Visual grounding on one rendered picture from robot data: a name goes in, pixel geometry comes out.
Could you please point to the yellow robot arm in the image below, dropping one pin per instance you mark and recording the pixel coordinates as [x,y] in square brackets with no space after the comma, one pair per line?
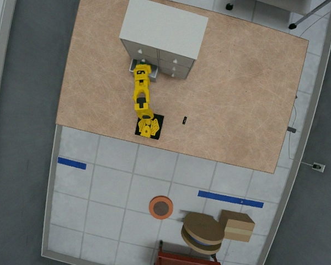
[141,106]

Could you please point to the grey chest of drawers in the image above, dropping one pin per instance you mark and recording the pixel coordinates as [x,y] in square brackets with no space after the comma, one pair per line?
[163,27]

